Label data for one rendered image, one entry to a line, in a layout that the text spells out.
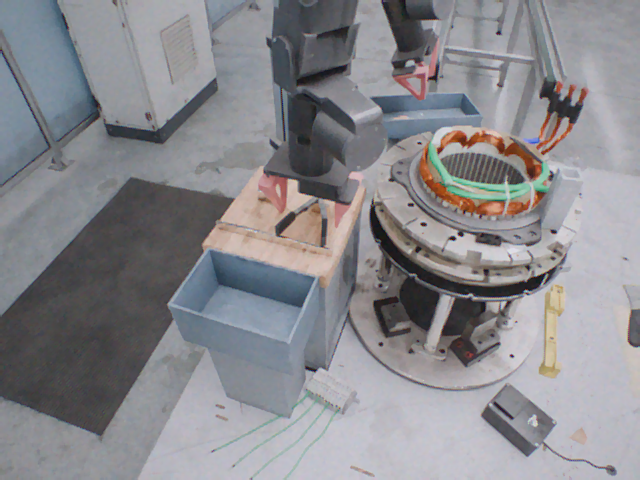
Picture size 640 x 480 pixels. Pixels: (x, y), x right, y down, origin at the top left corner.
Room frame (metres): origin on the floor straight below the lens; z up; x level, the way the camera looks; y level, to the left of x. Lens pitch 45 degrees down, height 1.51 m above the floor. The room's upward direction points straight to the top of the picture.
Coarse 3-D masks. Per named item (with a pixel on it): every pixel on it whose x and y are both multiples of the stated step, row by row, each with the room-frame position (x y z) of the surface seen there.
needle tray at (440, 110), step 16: (384, 96) 0.87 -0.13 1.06; (400, 96) 0.88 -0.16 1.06; (432, 96) 0.89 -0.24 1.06; (448, 96) 0.89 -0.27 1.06; (464, 96) 0.89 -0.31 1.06; (384, 112) 0.87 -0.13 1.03; (400, 112) 0.87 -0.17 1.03; (416, 112) 0.87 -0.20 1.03; (432, 112) 0.88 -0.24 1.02; (448, 112) 0.88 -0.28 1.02; (464, 112) 0.87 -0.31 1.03; (480, 112) 0.81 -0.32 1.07; (400, 128) 0.77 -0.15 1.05; (416, 128) 0.78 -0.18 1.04; (432, 128) 0.78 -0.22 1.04
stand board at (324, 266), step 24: (288, 192) 0.54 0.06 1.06; (360, 192) 0.54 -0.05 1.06; (240, 216) 0.49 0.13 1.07; (264, 216) 0.49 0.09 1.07; (312, 216) 0.49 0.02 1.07; (216, 240) 0.43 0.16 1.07; (240, 240) 0.43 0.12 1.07; (264, 240) 0.43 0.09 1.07; (312, 240) 0.43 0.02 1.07; (336, 240) 0.44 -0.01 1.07; (288, 264) 0.39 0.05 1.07; (312, 264) 0.39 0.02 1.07; (336, 264) 0.40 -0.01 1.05
